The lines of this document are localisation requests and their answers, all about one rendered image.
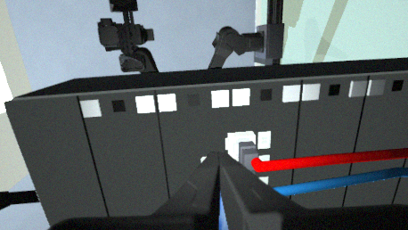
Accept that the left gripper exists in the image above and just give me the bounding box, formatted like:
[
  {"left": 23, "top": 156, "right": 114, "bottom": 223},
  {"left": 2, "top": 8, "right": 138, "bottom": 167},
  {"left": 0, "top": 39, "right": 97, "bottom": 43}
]
[{"left": 109, "top": 0, "right": 146, "bottom": 72}]

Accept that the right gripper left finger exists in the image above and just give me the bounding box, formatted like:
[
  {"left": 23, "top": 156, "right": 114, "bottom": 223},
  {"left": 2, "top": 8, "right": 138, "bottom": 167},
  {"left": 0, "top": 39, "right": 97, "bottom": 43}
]
[{"left": 47, "top": 152, "right": 220, "bottom": 230}]

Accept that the white row of network jacks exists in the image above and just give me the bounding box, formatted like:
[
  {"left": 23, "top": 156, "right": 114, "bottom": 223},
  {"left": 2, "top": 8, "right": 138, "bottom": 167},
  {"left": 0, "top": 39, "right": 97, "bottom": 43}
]
[{"left": 225, "top": 131, "right": 256, "bottom": 160}]

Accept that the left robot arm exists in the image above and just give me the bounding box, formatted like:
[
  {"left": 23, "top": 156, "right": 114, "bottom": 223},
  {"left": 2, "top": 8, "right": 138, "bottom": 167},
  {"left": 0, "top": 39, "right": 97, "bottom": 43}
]
[{"left": 97, "top": 18, "right": 265, "bottom": 73}]

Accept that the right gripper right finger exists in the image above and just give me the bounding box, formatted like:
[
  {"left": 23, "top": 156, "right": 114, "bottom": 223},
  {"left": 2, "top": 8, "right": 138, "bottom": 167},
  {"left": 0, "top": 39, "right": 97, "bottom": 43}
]
[{"left": 218, "top": 152, "right": 408, "bottom": 230}]

